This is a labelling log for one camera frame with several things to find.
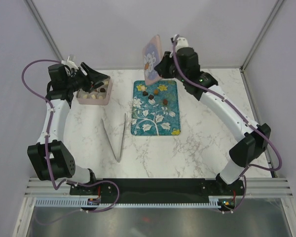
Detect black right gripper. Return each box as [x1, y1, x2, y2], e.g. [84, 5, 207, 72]
[153, 52, 185, 83]

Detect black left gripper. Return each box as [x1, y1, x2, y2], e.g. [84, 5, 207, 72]
[65, 63, 108, 94]

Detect pink box lid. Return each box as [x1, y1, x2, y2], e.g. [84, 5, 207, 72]
[142, 35, 162, 85]

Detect metal serving tongs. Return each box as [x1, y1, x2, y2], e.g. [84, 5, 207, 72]
[102, 113, 127, 163]

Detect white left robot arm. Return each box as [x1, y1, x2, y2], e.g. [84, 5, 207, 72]
[27, 59, 110, 195]

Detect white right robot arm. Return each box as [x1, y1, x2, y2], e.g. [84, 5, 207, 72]
[154, 47, 271, 195]

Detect pink chocolate box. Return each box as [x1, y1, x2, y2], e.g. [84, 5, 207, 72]
[76, 77, 113, 106]

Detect teal floral tray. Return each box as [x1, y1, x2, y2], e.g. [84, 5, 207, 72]
[131, 80, 181, 136]

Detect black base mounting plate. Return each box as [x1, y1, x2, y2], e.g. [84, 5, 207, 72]
[69, 178, 244, 204]

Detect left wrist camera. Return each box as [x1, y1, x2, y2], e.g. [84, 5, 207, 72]
[61, 54, 79, 71]

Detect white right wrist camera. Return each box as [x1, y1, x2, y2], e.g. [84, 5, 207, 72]
[171, 34, 189, 50]

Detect aluminium frame rail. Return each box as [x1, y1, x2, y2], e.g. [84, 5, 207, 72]
[24, 0, 64, 61]

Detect white slotted cable duct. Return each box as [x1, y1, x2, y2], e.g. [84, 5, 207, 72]
[32, 196, 245, 208]

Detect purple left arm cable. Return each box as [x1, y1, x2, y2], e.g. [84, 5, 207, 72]
[21, 58, 120, 227]

